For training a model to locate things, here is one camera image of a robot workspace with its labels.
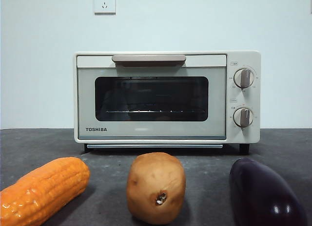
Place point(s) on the purple eggplant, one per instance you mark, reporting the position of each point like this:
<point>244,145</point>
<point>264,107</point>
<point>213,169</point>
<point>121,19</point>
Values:
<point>260,192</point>

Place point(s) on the cream Toshiba toaster oven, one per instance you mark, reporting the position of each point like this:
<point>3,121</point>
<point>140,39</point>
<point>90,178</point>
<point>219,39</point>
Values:
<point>243,60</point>

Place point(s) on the silver crumb tray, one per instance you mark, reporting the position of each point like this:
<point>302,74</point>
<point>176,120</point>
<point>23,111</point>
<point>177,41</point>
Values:
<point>156,146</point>

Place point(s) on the brown potato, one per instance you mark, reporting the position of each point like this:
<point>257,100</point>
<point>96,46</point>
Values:
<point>156,182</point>

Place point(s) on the timer knob with beige grip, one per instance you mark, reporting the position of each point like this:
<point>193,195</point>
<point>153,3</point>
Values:
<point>243,117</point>

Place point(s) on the temperature knob with beige grip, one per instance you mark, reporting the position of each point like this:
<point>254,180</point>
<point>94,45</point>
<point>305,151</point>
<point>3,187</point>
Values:
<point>243,78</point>

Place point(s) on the orange corn cob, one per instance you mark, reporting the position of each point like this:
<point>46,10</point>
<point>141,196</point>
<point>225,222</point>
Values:
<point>46,187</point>

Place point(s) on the white wall socket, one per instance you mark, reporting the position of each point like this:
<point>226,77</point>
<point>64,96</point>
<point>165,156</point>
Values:
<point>104,3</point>

